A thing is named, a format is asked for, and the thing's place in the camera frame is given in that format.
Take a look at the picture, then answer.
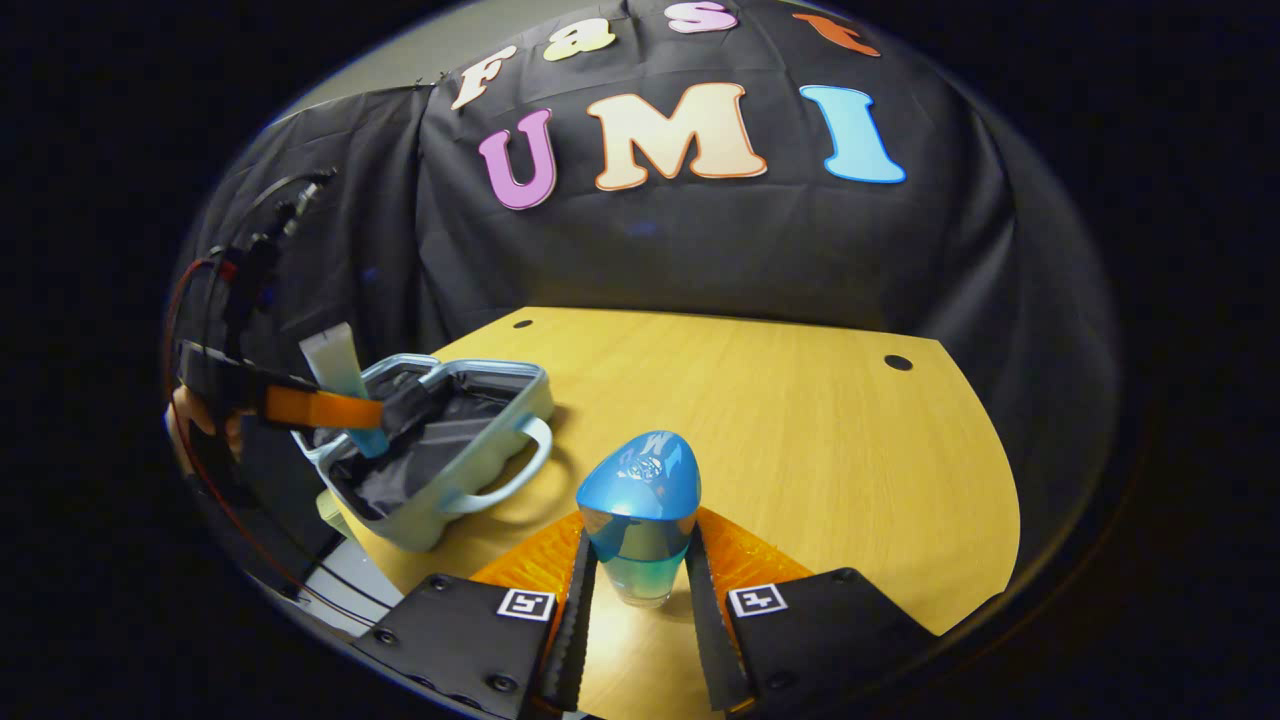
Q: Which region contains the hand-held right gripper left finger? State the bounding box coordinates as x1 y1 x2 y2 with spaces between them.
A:
350 510 601 717

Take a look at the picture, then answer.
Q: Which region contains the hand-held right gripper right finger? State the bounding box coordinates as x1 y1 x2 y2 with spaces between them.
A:
684 507 938 715

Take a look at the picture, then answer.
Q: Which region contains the blue skincare bottle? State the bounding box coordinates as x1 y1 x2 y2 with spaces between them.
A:
576 430 703 609

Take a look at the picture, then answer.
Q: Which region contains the small light blue suitcase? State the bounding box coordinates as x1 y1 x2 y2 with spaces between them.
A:
295 353 556 553

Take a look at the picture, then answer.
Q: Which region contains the pale green trash bin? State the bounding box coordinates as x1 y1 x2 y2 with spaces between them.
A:
315 488 353 541

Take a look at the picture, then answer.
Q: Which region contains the black backdrop cloth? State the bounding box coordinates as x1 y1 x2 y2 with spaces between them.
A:
170 0 1121 641

